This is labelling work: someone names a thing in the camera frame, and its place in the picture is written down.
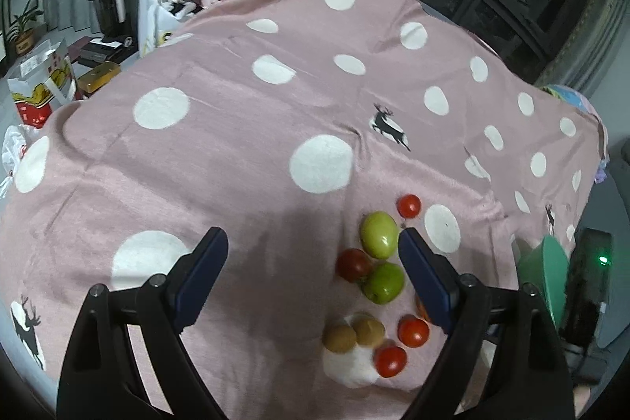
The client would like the open white cardboard box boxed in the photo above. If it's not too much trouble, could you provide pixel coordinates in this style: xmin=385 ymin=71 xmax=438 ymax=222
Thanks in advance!
xmin=9 ymin=37 xmax=77 ymax=106

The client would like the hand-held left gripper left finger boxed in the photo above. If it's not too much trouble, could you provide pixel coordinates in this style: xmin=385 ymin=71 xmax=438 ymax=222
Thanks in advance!
xmin=56 ymin=227 xmax=230 ymax=420

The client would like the pink polka dot blanket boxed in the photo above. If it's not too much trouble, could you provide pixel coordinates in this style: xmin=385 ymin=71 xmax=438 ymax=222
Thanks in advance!
xmin=0 ymin=0 xmax=609 ymax=407

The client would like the white printed bag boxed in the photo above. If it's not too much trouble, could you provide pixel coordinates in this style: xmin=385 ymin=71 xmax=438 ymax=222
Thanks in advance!
xmin=146 ymin=0 xmax=210 ymax=53

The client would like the red paper bag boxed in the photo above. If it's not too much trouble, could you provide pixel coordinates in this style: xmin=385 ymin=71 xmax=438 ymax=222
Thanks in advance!
xmin=10 ymin=88 xmax=56 ymax=128

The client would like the white plastic bag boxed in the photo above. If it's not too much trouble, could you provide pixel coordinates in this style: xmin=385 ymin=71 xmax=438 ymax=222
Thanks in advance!
xmin=0 ymin=125 xmax=41 ymax=200

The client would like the green jujube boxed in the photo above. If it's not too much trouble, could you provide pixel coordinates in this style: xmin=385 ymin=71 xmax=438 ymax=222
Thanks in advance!
xmin=363 ymin=263 xmax=406 ymax=305
xmin=359 ymin=212 xmax=400 ymax=260

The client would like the potted green plant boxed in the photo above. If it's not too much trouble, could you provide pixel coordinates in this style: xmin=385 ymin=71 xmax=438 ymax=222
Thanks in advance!
xmin=4 ymin=0 xmax=48 ymax=55

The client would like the green bowl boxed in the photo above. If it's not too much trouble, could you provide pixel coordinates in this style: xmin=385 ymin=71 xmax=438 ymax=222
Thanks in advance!
xmin=516 ymin=235 xmax=572 ymax=327

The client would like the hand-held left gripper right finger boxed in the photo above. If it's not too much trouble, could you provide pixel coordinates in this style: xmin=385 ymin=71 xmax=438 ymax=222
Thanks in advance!
xmin=398 ymin=227 xmax=576 ymax=420

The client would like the brown kiwi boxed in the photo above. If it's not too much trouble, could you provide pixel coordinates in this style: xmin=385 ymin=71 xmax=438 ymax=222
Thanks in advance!
xmin=353 ymin=315 xmax=387 ymax=347
xmin=322 ymin=324 xmax=358 ymax=354

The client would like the yellow flat box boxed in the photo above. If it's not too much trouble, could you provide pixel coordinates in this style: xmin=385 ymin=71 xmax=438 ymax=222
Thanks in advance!
xmin=78 ymin=61 xmax=122 ymax=99

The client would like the grey curtain gold trim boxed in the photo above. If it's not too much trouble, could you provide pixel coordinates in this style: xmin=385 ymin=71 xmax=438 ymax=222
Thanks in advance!
xmin=535 ymin=0 xmax=630 ymax=102

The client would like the red tomato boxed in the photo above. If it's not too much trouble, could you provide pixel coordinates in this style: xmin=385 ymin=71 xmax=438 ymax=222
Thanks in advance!
xmin=335 ymin=248 xmax=374 ymax=283
xmin=397 ymin=194 xmax=422 ymax=219
xmin=372 ymin=344 xmax=409 ymax=378
xmin=397 ymin=315 xmax=430 ymax=349

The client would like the black flat box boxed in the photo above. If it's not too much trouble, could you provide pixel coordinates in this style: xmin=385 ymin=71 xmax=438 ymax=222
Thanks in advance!
xmin=79 ymin=35 xmax=133 ymax=67

